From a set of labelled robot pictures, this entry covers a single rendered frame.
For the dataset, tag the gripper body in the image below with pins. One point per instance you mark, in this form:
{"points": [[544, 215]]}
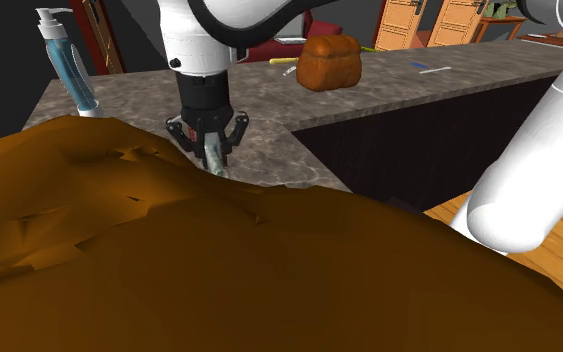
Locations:
{"points": [[205, 95]]}

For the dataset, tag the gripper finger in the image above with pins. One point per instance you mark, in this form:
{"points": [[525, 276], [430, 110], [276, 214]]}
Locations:
{"points": [[236, 129], [182, 135]]}

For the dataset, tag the grey metal utensil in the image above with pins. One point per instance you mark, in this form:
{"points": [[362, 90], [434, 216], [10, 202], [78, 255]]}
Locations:
{"points": [[214, 155]]}

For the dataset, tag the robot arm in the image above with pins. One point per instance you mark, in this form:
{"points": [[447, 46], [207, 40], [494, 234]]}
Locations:
{"points": [[198, 39]]}

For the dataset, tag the small white stick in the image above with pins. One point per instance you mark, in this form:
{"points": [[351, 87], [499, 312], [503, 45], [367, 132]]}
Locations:
{"points": [[289, 71]]}

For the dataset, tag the yellow pen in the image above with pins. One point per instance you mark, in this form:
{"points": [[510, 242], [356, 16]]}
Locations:
{"points": [[283, 61]]}

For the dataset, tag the red sofa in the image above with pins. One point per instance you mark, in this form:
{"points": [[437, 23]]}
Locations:
{"points": [[281, 48]]}

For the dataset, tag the brown bread loaf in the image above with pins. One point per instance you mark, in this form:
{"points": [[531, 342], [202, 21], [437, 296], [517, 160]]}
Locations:
{"points": [[330, 63]]}

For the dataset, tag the dark red framed panel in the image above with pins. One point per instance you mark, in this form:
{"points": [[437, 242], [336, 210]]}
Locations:
{"points": [[99, 36]]}

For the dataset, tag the large brown lumpy object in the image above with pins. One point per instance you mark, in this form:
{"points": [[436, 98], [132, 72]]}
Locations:
{"points": [[212, 263]]}

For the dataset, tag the blue pump dispenser bottle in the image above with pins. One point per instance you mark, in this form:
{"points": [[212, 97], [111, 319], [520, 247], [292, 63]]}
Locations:
{"points": [[70, 63]]}

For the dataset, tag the light wooden door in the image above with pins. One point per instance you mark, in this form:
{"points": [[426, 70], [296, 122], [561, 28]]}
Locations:
{"points": [[398, 24], [456, 22]]}

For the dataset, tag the blue pen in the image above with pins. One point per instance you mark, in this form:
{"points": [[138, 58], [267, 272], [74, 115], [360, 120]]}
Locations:
{"points": [[418, 65]]}

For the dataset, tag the long white utensil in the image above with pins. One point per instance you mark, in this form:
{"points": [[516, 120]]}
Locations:
{"points": [[435, 70]]}

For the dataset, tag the orange wooden side table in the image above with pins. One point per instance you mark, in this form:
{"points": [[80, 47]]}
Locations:
{"points": [[503, 22]]}

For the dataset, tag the low wooden table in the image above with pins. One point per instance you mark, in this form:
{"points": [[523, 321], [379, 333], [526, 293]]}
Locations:
{"points": [[551, 40]]}

